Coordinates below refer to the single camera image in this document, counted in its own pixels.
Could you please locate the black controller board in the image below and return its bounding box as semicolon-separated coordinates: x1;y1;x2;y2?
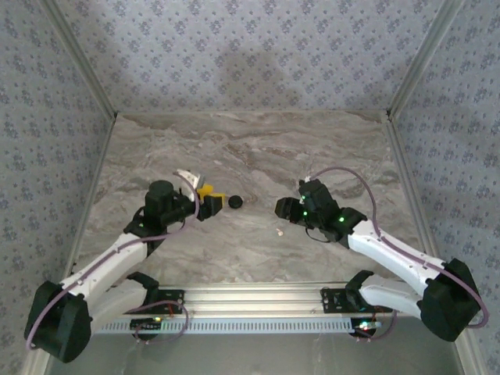
130;317;164;330
350;317;383;338

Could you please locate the aluminium corner post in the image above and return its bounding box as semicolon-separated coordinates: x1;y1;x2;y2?
385;0;468;118
41;0;119;118

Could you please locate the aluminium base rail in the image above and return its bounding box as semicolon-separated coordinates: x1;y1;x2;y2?
154;281;395;314

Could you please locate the white slotted cable duct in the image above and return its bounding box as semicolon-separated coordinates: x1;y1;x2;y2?
93;318;382;336

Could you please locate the aluminium side rail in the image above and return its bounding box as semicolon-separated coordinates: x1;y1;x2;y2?
21;112;120;375
384;112;488;375

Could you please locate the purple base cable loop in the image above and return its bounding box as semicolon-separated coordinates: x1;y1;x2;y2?
132;299;189;345
353;308;398;344

